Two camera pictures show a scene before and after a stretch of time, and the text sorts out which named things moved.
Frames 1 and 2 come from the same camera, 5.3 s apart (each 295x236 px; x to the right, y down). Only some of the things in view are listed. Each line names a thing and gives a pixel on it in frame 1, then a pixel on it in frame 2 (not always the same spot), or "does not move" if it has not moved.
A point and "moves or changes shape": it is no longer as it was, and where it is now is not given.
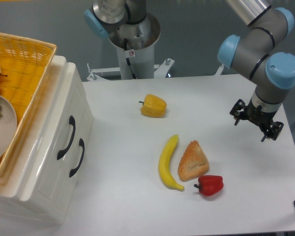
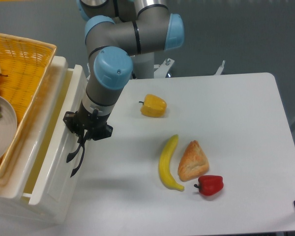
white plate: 3,131 does not move
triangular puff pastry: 193,162 does not move
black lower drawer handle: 81,143 does not move
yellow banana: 164,163 does not move
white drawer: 63,147 moves or changes shape
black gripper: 240,111 -> 94,126
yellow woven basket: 23,62 does not move
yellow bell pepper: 153,106 does not move
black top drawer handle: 72,121 -> 71,155
